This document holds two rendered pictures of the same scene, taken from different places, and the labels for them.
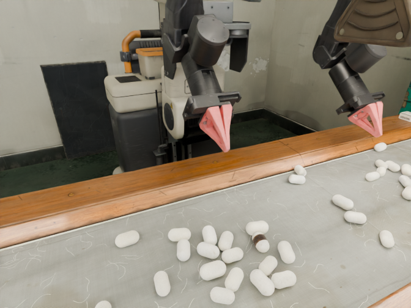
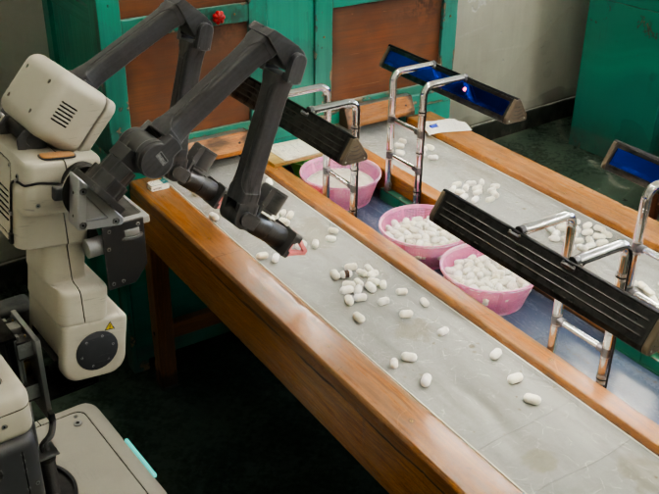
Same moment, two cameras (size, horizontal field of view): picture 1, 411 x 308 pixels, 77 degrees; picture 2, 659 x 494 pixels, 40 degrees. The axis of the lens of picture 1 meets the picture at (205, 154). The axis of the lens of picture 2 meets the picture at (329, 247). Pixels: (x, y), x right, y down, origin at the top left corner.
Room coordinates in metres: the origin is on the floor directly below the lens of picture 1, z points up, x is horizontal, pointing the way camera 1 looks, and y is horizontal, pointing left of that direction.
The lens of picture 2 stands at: (0.69, 1.96, 1.98)
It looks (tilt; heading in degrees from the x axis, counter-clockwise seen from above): 29 degrees down; 260
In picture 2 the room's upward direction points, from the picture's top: 1 degrees clockwise
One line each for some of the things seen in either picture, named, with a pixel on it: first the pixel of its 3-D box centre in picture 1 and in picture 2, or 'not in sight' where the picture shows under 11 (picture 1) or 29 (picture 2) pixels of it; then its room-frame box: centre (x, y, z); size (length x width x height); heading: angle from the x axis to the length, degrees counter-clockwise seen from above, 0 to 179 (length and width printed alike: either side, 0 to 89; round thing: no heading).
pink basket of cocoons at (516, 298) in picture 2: not in sight; (487, 280); (-0.09, -0.04, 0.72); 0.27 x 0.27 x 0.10
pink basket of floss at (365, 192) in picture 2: not in sight; (340, 184); (0.20, -0.70, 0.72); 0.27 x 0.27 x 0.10
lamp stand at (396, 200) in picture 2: not in sight; (425, 139); (-0.05, -0.62, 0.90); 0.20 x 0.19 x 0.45; 114
